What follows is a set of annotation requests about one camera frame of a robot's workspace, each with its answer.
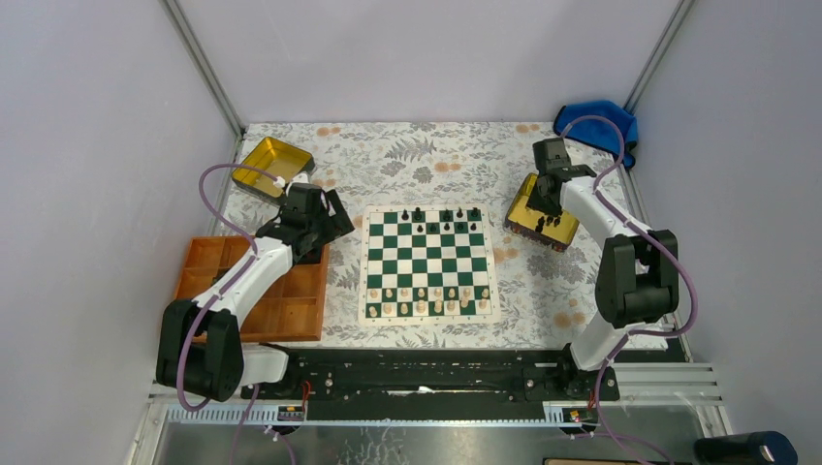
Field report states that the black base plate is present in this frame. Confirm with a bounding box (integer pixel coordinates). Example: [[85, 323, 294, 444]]
[[259, 348, 620, 402]]

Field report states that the floral tablecloth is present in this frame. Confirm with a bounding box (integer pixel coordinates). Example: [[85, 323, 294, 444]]
[[237, 122, 601, 349]]

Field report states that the gold tin left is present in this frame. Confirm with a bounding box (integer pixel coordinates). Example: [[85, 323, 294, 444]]
[[232, 137, 315, 204]]

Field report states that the gold tin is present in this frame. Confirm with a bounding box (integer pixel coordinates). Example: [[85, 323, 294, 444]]
[[504, 173, 580, 252], [232, 137, 315, 204]]

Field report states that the wooden compartment tray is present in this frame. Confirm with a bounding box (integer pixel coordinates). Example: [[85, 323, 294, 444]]
[[174, 236, 330, 343]]

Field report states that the gold tin right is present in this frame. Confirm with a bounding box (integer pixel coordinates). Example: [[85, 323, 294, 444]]
[[504, 173, 580, 252]]

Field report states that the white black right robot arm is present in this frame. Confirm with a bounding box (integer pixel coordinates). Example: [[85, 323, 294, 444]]
[[528, 138, 679, 399]]

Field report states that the blue cloth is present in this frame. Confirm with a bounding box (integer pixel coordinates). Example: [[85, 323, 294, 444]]
[[553, 100, 639, 170]]

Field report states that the dark cylinder bottle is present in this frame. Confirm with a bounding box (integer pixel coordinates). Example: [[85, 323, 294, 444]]
[[693, 431, 799, 465]]

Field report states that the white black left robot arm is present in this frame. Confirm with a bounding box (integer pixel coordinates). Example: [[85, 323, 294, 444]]
[[155, 182, 354, 412]]

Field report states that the green white chess board mat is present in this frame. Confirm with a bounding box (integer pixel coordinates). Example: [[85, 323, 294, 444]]
[[358, 203, 501, 326]]

